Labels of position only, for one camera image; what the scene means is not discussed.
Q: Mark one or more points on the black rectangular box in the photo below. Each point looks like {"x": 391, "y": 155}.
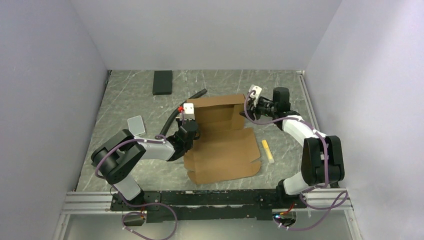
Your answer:
{"x": 162, "y": 82}

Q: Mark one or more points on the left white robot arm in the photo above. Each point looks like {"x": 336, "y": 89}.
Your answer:
{"x": 116, "y": 158}

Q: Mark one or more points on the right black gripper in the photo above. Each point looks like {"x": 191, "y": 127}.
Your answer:
{"x": 250, "y": 113}

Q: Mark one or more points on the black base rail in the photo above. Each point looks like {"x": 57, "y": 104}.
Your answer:
{"x": 169, "y": 205}

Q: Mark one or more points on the clear plastic case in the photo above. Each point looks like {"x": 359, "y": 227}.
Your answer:
{"x": 136, "y": 125}

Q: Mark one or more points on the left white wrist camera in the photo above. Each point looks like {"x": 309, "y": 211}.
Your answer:
{"x": 186, "y": 112}

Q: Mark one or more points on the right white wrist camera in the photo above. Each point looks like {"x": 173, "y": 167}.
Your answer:
{"x": 254, "y": 91}

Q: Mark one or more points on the yellow marker pen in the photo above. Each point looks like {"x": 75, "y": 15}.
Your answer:
{"x": 268, "y": 152}

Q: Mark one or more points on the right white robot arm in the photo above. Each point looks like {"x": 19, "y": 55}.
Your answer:
{"x": 322, "y": 158}

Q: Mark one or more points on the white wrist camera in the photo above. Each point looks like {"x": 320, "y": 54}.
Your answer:
{"x": 254, "y": 91}
{"x": 186, "y": 112}

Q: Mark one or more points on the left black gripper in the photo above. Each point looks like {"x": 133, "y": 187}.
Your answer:
{"x": 180, "y": 122}

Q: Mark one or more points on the brown cardboard box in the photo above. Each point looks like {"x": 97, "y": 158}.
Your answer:
{"x": 226, "y": 149}

